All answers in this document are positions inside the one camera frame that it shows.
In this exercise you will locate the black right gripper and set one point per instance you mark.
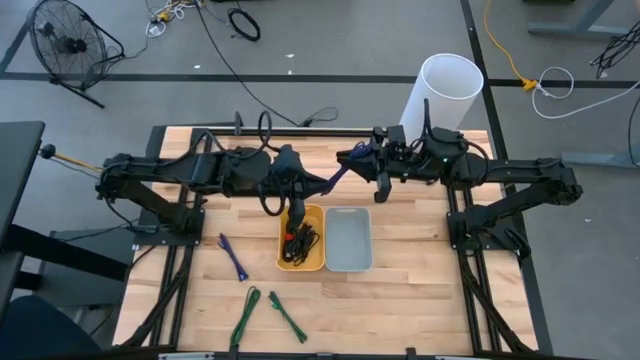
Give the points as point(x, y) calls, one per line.
point(400, 167)

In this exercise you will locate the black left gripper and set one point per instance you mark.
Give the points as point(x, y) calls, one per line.
point(292, 182)

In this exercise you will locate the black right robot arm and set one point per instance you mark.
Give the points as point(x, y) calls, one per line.
point(525, 172)

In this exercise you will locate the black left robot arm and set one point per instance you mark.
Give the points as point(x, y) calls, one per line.
point(165, 172)

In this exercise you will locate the yellow plastic bin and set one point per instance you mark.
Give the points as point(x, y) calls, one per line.
point(312, 215)

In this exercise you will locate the grey plastic bin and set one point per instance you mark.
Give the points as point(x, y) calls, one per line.
point(348, 240)

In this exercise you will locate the grey desk foot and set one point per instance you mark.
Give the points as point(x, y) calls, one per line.
point(600, 159)

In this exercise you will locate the grey desk leg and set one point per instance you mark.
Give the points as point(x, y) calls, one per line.
point(575, 27)

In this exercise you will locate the wooden stick black knob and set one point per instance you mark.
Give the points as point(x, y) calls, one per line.
point(75, 161)

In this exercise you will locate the black floor fan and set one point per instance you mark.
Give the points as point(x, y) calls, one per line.
point(67, 45)

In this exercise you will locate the black desk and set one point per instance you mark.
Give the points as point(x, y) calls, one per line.
point(20, 175)

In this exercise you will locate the blue chair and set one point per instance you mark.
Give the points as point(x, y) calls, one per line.
point(35, 330)

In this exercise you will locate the black aluminium rig frame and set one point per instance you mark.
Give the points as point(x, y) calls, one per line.
point(470, 300)

